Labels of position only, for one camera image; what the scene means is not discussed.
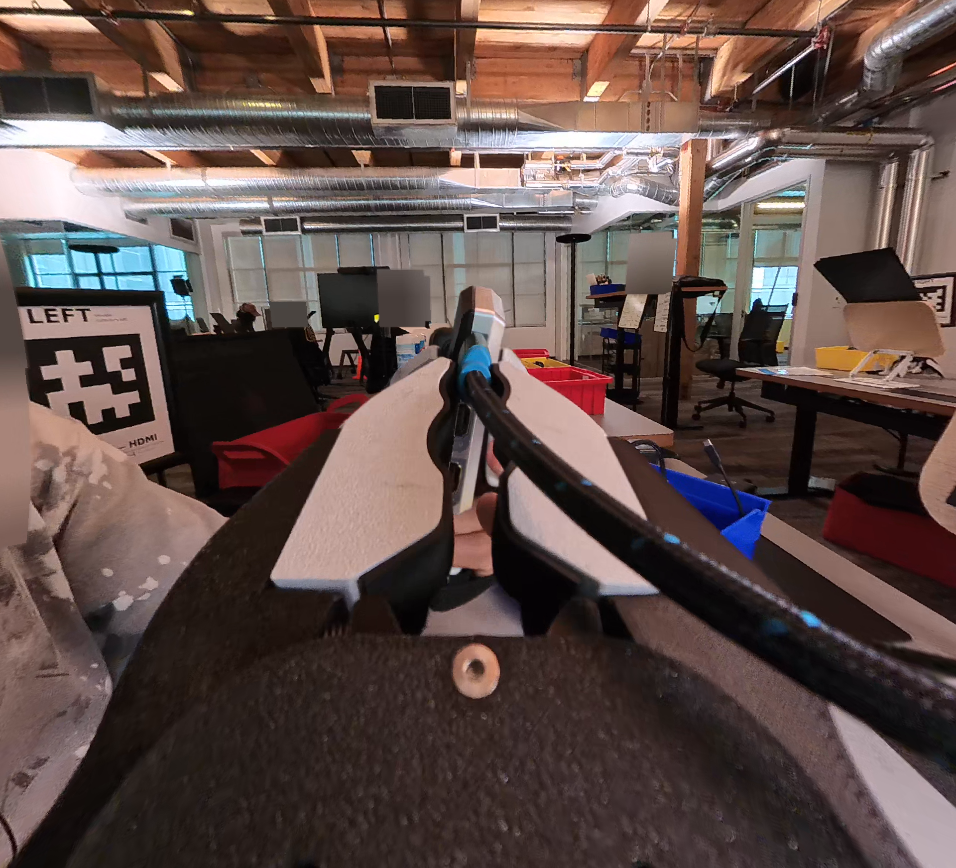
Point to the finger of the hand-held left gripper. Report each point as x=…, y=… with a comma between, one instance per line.
x=497, y=468
x=418, y=367

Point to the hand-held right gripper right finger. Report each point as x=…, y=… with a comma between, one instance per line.
x=567, y=554

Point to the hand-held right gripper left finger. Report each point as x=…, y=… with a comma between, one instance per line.
x=366, y=494

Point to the silver black docking hub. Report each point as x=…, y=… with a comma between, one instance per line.
x=482, y=315

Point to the blue plastic bin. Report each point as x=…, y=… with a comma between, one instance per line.
x=739, y=532

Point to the person's left forearm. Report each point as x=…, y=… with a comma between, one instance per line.
x=127, y=494

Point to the white wipes canister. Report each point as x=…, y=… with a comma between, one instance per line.
x=411, y=352

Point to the black television screen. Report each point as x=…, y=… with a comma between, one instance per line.
x=347, y=300

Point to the long red ribbed bin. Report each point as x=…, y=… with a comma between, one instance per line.
x=575, y=390
x=532, y=353

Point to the long yellow bin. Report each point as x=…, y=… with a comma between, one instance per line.
x=549, y=362

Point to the metal rack with blue bins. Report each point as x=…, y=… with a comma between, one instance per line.
x=620, y=360

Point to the black standing desk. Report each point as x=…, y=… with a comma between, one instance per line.
x=676, y=360

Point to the black office chair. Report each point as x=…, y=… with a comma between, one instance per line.
x=739, y=352

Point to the framed tag poster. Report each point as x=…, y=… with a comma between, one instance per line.
x=937, y=300
x=89, y=390

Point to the wooden top desk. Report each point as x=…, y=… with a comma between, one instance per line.
x=821, y=386

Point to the red fabric bag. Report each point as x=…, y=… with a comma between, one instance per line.
x=889, y=532

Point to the small yellow bin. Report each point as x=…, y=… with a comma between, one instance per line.
x=833, y=358

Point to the black ceiling pipe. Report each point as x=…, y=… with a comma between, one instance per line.
x=373, y=22

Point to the white folding stand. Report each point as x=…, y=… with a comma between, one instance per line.
x=874, y=360

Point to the silver vertical pipe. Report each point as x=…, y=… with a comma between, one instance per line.
x=915, y=210

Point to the silver ventilation duct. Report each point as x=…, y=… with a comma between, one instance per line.
x=299, y=205
x=224, y=179
x=373, y=222
x=224, y=113

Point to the wooden support post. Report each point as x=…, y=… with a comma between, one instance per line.
x=691, y=248

